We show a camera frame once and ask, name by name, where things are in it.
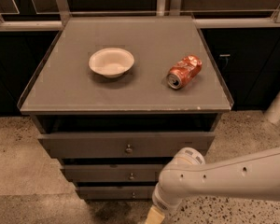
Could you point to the padded gripper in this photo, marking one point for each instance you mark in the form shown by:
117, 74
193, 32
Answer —
162, 202

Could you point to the grey bottom drawer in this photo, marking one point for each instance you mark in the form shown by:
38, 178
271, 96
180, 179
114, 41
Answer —
115, 193

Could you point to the grey drawer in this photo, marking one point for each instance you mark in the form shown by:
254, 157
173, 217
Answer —
123, 145
112, 172
115, 193

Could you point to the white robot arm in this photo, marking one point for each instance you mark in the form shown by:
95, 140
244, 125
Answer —
253, 176

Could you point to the grey middle drawer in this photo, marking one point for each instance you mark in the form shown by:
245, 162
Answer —
112, 172

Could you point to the grey top drawer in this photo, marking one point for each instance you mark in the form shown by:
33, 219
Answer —
123, 145

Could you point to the grey drawer cabinet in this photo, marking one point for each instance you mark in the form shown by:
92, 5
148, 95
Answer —
65, 96

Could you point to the crushed orange soda can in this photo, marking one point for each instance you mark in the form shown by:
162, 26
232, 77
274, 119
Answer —
184, 71

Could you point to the white paper bowl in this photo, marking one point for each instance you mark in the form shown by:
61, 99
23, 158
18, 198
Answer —
111, 62

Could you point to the metal railing frame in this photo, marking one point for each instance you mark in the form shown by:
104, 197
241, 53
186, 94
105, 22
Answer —
41, 15

